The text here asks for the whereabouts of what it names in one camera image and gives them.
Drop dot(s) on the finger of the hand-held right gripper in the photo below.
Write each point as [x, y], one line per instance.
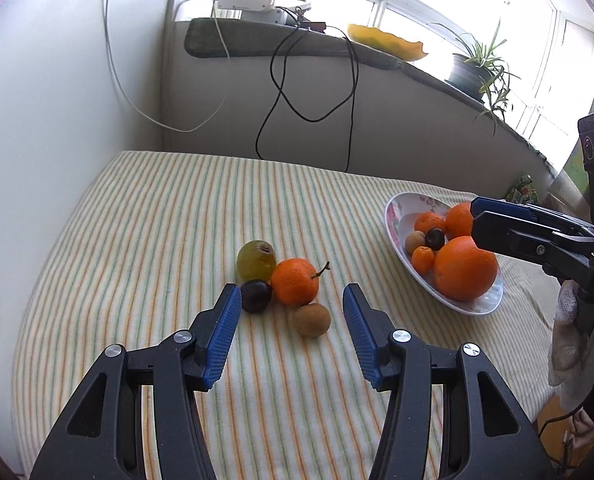
[507, 237]
[497, 207]

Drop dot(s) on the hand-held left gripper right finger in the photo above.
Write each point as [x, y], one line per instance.
[362, 335]

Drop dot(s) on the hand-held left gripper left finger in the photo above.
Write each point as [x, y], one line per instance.
[224, 335]

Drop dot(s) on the medium round tangerine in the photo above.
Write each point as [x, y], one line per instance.
[458, 221]

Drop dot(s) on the dark plum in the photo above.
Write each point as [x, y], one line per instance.
[255, 296]
[434, 238]

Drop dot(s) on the large orange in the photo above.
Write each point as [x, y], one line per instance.
[465, 267]

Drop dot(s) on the brown kiwi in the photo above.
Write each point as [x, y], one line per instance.
[311, 319]

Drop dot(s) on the stemless mandarin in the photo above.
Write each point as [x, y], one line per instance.
[428, 222]

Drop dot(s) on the mandarin with stem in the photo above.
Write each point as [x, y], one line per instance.
[294, 282]

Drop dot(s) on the small orange kumquat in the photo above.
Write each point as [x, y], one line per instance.
[423, 259]

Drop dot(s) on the white floral plate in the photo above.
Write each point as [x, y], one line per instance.
[397, 215]

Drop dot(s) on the person's right hand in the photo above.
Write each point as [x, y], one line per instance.
[572, 345]

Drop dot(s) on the green carton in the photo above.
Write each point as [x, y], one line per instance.
[524, 190]

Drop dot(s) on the grey plant pot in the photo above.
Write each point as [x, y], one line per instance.
[467, 75]

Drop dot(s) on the striped blanket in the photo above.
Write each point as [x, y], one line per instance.
[152, 220]

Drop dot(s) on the green spider plant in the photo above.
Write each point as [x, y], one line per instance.
[487, 60]

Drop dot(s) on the yellow wavy bowl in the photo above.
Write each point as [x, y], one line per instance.
[387, 42]

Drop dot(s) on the black power adapter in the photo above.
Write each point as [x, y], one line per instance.
[314, 25]

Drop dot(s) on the grey windowsill cushion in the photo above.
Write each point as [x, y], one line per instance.
[277, 42]

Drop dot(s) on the white power adapter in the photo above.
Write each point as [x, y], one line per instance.
[279, 15]

